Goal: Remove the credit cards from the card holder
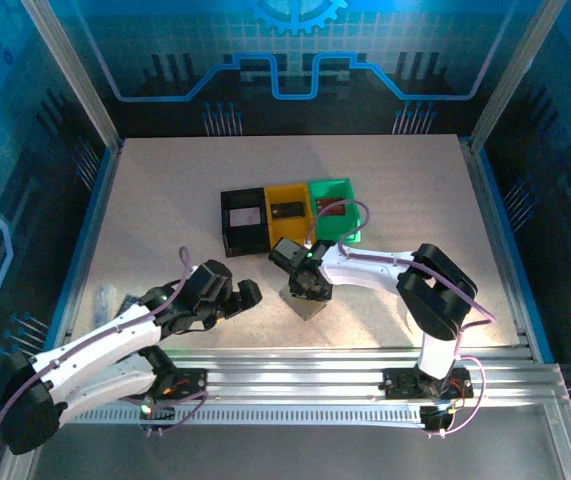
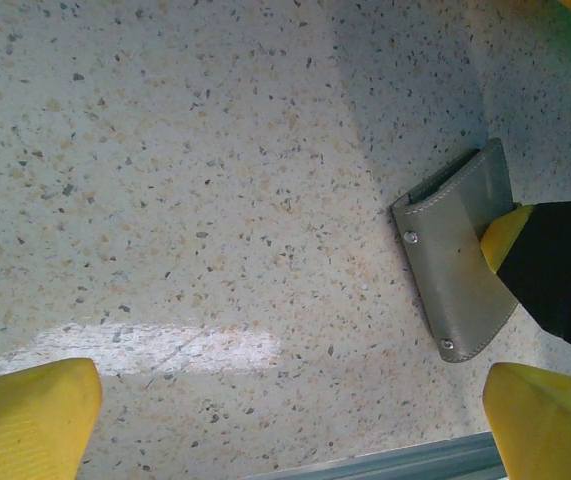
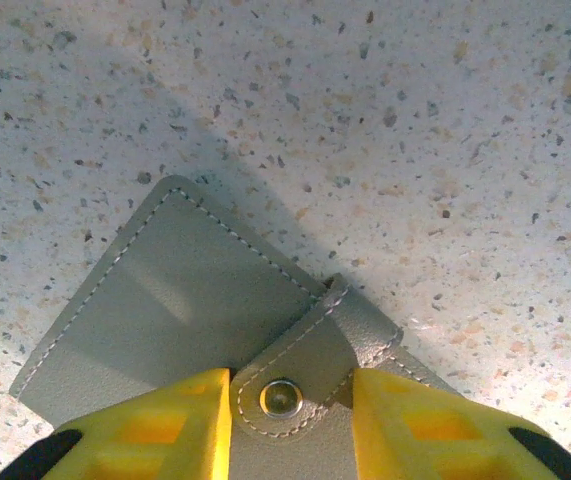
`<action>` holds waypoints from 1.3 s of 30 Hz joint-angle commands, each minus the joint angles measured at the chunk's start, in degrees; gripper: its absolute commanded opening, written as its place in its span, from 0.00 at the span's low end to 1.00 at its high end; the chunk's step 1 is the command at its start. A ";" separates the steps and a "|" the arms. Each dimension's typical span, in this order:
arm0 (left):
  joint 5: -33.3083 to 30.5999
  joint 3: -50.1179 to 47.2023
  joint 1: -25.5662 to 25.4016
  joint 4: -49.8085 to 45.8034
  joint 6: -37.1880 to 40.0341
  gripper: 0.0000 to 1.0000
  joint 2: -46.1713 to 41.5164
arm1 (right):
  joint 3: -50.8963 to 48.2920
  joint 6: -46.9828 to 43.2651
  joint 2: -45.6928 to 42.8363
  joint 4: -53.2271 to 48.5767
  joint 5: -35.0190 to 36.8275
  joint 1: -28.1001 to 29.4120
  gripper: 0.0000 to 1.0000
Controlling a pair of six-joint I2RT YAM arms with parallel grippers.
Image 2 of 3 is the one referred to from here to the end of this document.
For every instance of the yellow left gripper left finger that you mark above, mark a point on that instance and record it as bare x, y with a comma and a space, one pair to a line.
20, 430

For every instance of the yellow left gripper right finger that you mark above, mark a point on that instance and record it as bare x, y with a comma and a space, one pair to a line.
550, 430

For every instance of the grey card holder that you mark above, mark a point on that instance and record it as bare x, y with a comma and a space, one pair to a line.
445, 260

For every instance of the aluminium frame front rail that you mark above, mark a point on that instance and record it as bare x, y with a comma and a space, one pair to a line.
390, 460

